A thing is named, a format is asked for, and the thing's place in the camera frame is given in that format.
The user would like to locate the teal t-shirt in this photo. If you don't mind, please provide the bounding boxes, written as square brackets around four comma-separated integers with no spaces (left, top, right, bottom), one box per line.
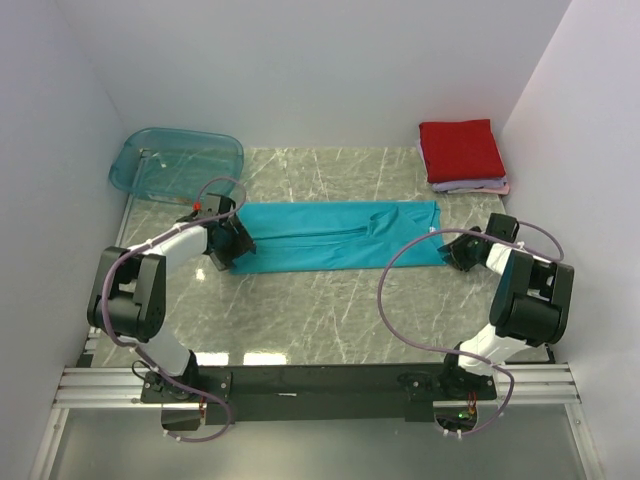
[231,201,441,275]

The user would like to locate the teal transparent plastic basin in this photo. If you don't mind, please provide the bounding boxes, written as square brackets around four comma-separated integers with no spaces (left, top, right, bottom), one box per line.
[109,128,244,205]

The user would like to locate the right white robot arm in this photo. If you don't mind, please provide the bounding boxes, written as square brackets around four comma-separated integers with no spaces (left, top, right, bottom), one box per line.
[438,213,574,399]

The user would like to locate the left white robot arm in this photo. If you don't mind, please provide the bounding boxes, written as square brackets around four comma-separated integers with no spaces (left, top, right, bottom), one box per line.
[87,193,256,402]

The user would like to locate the folded pink t-shirt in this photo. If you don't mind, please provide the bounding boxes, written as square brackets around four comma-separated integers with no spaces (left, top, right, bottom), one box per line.
[448,183,510,196]

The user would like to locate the folded lavender t-shirt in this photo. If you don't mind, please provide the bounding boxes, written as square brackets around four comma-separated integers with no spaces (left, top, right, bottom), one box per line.
[415,140,509,195]

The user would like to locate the folded red t-shirt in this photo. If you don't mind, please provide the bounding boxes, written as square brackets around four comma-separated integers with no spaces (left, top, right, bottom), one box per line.
[419,119,506,183]

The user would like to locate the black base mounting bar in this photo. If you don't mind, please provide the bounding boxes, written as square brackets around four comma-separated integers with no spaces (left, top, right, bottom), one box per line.
[139,364,499,427]

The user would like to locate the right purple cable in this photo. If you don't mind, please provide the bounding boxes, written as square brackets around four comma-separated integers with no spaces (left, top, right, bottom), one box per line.
[377,219,566,439]

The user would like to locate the purple cable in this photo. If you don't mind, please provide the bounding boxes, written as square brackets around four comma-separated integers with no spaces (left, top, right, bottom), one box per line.
[377,219,566,439]
[102,177,249,444]

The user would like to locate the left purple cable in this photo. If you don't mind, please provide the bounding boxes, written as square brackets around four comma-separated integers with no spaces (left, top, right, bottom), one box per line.
[102,177,249,444]

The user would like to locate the aluminium rail frame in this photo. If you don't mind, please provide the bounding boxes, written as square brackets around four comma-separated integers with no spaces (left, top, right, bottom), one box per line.
[29,363,605,479]

